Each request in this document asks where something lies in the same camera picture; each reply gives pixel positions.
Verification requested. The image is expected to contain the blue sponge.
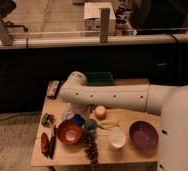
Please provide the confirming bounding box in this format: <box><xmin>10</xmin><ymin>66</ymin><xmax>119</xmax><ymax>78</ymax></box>
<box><xmin>72</xmin><ymin>114</ymin><xmax>85</xmax><ymax>127</ymax></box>

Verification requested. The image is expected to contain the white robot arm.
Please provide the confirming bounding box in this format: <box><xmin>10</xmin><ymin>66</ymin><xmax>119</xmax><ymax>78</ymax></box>
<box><xmin>60</xmin><ymin>71</ymin><xmax>188</xmax><ymax>171</ymax></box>

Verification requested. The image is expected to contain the green plastic tray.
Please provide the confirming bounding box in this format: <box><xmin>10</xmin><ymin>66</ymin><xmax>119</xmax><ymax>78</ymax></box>
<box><xmin>86</xmin><ymin>72</ymin><xmax>115</xmax><ymax>86</ymax></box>

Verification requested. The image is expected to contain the red bowl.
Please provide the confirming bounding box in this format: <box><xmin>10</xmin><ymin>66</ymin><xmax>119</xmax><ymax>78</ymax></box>
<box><xmin>57</xmin><ymin>120</ymin><xmax>83</xmax><ymax>145</ymax></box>

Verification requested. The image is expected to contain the small grey toy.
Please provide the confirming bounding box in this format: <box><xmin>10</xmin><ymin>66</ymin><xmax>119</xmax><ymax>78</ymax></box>
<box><xmin>41</xmin><ymin>113</ymin><xmax>55</xmax><ymax>128</ymax></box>

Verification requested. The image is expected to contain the blue cup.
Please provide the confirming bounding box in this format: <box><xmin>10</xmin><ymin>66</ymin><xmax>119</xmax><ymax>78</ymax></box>
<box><xmin>84</xmin><ymin>119</ymin><xmax>97</xmax><ymax>135</ymax></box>

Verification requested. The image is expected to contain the orange fruit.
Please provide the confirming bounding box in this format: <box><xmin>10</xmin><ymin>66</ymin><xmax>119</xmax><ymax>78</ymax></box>
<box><xmin>94</xmin><ymin>106</ymin><xmax>106</xmax><ymax>120</ymax></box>

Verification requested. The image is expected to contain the red spatula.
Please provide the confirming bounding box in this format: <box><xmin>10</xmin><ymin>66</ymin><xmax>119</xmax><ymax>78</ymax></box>
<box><xmin>41</xmin><ymin>132</ymin><xmax>49</xmax><ymax>157</ymax></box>

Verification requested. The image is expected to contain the yellow banana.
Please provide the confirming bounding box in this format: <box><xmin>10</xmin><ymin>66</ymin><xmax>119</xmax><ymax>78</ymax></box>
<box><xmin>98</xmin><ymin>120</ymin><xmax>119</xmax><ymax>130</ymax></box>

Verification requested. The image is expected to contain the black marker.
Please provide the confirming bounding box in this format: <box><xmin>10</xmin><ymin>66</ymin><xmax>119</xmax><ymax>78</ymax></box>
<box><xmin>49</xmin><ymin>126</ymin><xmax>57</xmax><ymax>159</ymax></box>

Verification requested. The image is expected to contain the bunch of dark grapes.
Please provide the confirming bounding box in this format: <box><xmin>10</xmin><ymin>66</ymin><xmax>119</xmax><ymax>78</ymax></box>
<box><xmin>83</xmin><ymin>135</ymin><xmax>98</xmax><ymax>168</ymax></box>

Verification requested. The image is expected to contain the white cup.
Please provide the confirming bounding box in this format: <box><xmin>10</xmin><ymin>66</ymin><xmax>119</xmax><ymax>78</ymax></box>
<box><xmin>108</xmin><ymin>127</ymin><xmax>126</xmax><ymax>150</ymax></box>

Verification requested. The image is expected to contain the purple bowl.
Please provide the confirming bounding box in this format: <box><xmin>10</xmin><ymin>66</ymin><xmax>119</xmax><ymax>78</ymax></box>
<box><xmin>129</xmin><ymin>121</ymin><xmax>158</xmax><ymax>151</ymax></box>

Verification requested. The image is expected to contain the black office chair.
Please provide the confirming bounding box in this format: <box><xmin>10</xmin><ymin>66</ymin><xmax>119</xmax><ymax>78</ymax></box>
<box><xmin>0</xmin><ymin>0</ymin><xmax>28</xmax><ymax>32</ymax></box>

